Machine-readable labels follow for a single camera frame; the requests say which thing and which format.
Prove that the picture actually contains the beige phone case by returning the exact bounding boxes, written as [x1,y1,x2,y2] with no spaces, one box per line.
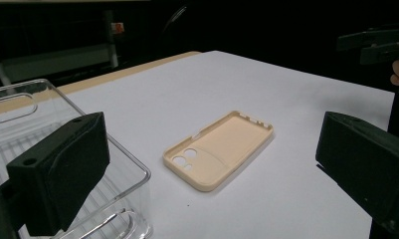
[162,110,275,193]

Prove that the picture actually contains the white table mat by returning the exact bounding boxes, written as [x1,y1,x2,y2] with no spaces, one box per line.
[64,50,396,239]

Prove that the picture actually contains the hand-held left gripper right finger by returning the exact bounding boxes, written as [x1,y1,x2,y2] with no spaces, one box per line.
[315,111,399,239]

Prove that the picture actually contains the clear plastic container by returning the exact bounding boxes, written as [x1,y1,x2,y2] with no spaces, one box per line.
[0,78,154,239]

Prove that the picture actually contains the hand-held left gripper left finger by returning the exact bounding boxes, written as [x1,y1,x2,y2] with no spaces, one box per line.
[6,112,110,237]

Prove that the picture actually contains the white metal desk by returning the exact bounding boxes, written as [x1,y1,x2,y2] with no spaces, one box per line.
[0,9,120,88]

